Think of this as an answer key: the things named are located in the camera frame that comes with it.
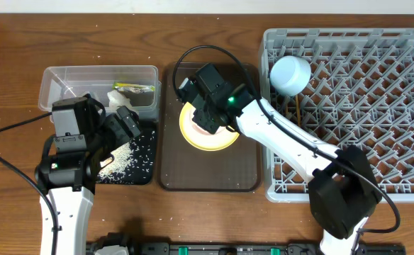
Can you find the yellow plate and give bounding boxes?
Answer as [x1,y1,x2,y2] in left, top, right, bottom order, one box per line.
[179,103,239,152]

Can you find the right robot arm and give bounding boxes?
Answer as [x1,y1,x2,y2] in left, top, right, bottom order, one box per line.
[174,76,383,254]

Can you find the white tissue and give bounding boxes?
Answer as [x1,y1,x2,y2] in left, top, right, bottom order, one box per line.
[107,90,133,110]

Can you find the dark brown serving tray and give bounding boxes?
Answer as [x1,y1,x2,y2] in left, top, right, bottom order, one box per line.
[156,63,262,192]

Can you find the green yellow snack wrapper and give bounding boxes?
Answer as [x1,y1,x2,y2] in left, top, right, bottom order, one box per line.
[112,82,155,94]

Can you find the wooden chopstick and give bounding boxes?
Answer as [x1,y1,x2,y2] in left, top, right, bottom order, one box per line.
[294,95,301,127]
[284,96,290,118]

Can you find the black plastic tray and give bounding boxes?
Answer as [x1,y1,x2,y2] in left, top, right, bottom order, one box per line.
[93,120,158,186]

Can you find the clear plastic waste bin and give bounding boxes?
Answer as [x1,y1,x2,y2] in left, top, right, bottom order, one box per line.
[38,65,161,122]

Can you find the light blue bowl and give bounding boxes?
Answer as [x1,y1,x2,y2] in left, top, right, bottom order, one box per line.
[269,56,311,96]

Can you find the rice pile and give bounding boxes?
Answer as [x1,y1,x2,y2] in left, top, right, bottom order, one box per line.
[96,129,157,178]

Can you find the pink bowl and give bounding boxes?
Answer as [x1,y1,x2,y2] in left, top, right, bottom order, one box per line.
[191,110,225,135]

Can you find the grey plastic dishwasher rack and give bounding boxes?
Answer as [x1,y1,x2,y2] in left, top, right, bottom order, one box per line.
[259,28,414,203]

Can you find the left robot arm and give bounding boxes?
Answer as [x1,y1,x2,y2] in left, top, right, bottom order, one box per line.
[35,106,141,254]

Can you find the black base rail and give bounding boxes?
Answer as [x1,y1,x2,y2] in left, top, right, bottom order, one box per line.
[86,233,406,255]

